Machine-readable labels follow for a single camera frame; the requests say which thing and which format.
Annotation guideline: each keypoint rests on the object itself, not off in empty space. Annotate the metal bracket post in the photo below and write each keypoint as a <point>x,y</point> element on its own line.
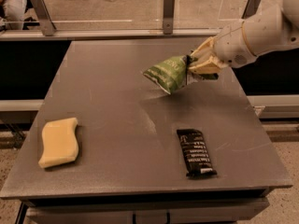
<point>251,8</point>
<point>168,16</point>
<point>46,25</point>

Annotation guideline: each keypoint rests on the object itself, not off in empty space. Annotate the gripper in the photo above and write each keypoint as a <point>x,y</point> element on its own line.
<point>232,46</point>

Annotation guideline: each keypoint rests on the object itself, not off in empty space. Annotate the metal base rail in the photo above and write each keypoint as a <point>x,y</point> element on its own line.
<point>29,35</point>

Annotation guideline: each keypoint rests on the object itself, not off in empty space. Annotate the middle metal bracket post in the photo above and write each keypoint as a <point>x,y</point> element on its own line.
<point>168,16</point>

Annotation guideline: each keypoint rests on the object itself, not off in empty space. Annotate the grey cabinet under table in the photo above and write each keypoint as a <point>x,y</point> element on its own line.
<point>177,208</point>

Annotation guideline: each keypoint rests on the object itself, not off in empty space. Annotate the clear acrylic barrier panel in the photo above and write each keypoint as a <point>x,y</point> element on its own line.
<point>145,14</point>

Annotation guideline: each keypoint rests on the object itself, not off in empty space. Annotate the black rxbar chocolate bar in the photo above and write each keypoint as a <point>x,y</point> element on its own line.
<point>195,153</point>

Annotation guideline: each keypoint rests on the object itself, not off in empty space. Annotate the green jalapeno chip bag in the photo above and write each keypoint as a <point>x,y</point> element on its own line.
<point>173,74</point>

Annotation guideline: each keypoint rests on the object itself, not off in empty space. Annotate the right metal bracket post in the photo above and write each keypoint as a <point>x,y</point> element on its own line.
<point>251,8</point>

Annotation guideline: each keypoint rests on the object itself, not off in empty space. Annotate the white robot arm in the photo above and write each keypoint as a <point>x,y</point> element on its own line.
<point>243,42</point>

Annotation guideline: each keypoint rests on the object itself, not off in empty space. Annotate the yellow wavy sponge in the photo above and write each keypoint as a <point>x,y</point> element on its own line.
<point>60,144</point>

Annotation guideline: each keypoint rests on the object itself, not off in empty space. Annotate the left metal bracket post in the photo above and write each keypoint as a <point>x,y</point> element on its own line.
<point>46,25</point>

